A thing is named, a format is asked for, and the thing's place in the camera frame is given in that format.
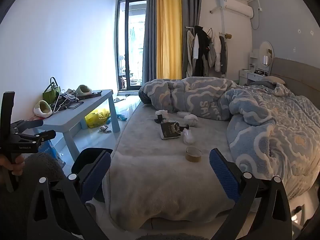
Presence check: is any blue patterned fleece blanket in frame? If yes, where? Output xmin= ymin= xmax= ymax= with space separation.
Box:
xmin=139 ymin=76 xmax=320 ymax=198

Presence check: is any brown tape roll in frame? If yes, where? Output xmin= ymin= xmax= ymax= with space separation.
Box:
xmin=185 ymin=147 xmax=202 ymax=162

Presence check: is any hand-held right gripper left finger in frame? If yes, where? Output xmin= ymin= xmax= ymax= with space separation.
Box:
xmin=26 ymin=149 xmax=112 ymax=240

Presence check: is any yellow curtain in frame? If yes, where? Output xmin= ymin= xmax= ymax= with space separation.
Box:
xmin=156 ymin=0 xmax=183 ymax=80

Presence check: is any white vanity desk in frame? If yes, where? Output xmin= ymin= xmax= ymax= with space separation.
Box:
xmin=239 ymin=69 xmax=271 ymax=85

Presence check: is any clear plastic bag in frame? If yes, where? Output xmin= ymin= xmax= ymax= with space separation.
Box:
xmin=182 ymin=127 xmax=196 ymax=145

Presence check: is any green handbag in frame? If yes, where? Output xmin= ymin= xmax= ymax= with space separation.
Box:
xmin=42 ymin=77 xmax=61 ymax=105

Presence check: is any black book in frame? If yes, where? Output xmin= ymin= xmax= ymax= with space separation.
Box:
xmin=160 ymin=122 xmax=182 ymax=140

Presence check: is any white hanging jacket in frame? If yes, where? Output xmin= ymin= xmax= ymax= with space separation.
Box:
xmin=211 ymin=34 xmax=222 ymax=72

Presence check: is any grey padded headboard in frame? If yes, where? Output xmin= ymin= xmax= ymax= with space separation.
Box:
xmin=270 ymin=57 xmax=320 ymax=98

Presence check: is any black wire hanger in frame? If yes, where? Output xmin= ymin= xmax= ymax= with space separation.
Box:
xmin=64 ymin=99 xmax=84 ymax=110

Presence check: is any grey plush bed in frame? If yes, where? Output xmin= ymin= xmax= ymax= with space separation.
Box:
xmin=102 ymin=90 xmax=320 ymax=232

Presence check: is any person's left hand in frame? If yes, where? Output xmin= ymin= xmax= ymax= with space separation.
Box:
xmin=0 ymin=155 xmax=26 ymax=176

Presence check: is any yellow plastic bag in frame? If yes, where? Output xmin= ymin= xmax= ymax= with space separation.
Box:
xmin=85 ymin=108 xmax=111 ymax=129

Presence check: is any white clothes rack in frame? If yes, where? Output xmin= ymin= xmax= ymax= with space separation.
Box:
xmin=185 ymin=25 xmax=232 ymax=78

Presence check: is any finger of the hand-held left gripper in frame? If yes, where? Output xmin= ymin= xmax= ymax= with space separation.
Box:
xmin=17 ymin=129 xmax=57 ymax=143
xmin=11 ymin=119 xmax=44 ymax=131

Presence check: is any silver table lamp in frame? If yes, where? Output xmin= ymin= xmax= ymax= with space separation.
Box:
xmin=261 ymin=55 xmax=271 ymax=76

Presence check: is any grey hanging garment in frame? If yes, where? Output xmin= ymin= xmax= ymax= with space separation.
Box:
xmin=219 ymin=35 xmax=228 ymax=68

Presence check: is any glass balcony door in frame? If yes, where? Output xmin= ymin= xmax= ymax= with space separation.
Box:
xmin=116 ymin=0 xmax=148 ymax=90

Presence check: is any green plush slipper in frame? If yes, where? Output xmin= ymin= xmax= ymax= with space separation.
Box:
xmin=34 ymin=100 xmax=53 ymax=117
xmin=75 ymin=85 xmax=92 ymax=98

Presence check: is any large white sock roll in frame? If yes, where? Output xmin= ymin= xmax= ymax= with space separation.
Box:
xmin=184 ymin=114 xmax=198 ymax=127

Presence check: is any white wire hanger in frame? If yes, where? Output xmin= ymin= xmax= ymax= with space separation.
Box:
xmin=52 ymin=93 xmax=68 ymax=113

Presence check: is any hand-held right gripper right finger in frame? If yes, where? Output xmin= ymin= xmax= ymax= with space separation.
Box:
xmin=209 ymin=148 xmax=293 ymax=240

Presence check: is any black hanging coat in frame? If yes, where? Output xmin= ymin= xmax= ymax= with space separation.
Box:
xmin=194 ymin=26 xmax=211 ymax=77

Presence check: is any white air conditioner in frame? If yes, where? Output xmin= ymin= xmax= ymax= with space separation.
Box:
xmin=220 ymin=0 xmax=253 ymax=18

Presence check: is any white desk shelf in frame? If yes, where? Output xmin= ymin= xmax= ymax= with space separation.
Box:
xmin=249 ymin=52 xmax=260 ymax=71

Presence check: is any grey pillow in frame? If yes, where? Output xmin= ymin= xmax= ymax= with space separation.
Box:
xmin=250 ymin=76 xmax=286 ymax=90

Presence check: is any beige hanging coat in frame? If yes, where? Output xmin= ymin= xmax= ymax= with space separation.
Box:
xmin=186 ymin=31 xmax=198 ymax=78

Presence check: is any grey curtain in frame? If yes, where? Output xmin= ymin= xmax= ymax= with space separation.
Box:
xmin=142 ymin=0 xmax=164 ymax=85
xmin=180 ymin=0 xmax=202 ymax=79

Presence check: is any blue plastic package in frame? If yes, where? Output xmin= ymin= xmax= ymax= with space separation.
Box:
xmin=37 ymin=139 xmax=58 ymax=166

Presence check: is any grey fleece garment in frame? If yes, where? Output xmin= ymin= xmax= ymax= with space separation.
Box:
xmin=21 ymin=152 xmax=67 ymax=195

